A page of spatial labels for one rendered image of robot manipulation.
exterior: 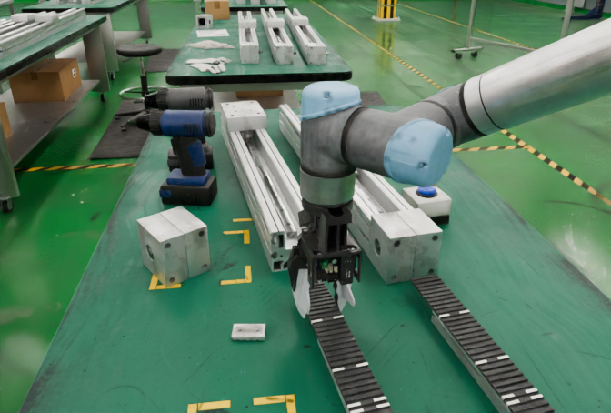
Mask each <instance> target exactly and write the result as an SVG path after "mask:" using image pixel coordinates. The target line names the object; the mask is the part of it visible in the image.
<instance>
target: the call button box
mask: <svg viewBox="0 0 611 413"><path fill-rule="evenodd" d="M417 188H418V186H416V187H409V188H403V191H402V198H403V199H404V200H405V201H406V202H407V203H408V204H409V205H410V206H411V207H412V208H413V209H417V208H420V209H421V210H422V211H423V212H424V213H425V214H426V215H427V216H428V217H429V218H430V219H431V220H432V221H433V222H434V223H435V224H436V225H443V224H448V223H449V214H450V207H451V201H452V200H451V198H450V197H449V196H448V195H446V194H445V193H444V192H443V191H442V190H440V189H439V188H437V187H436V193H435V194H434V195H432V196H425V195H421V194H419V193H418V192H417Z"/></svg>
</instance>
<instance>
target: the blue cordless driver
mask: <svg viewBox="0 0 611 413"><path fill-rule="evenodd" d="M126 123H127V124H136V125H137V127H138V128H139V129H142V130H145V131H148V132H151V133H152V134H153V136H172V137H173V138H171V139H170V141H171V145H172V148H173V151H176V153H177V157H178V161H179V165H180V168H181V169H177V168H176V169H174V170H173V171H172V172H171V173H170V174H169V176H168V177H167V178H166V180H165V181H164V183H163V184H162V185H161V186H160V189H159V196H160V197H162V203H163V204H164V205H185V206H207V207H208V206H211V204H212V202H213V201H214V199H215V196H216V194H217V182H216V177H215V176H211V171H210V170H205V164H206V160H205V153H204V150H203V147H202V143H201V140H199V139H197V137H206V136H207V137H212V136H213V135H214V134H215V127H216V121H215V115H214V114H213V113H212V112H209V111H208V112H206V111H200V110H165V111H163V110H153V112H151V114H147V115H142V116H139V117H138V118H137V119H136V121H126Z"/></svg>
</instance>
